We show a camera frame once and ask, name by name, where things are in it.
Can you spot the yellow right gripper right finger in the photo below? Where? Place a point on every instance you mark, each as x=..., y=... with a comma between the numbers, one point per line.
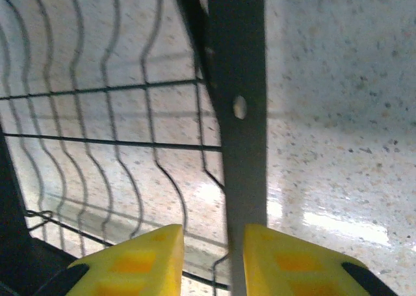
x=292, y=266

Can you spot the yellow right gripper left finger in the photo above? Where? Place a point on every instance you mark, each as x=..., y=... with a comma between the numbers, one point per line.
x=139, y=263

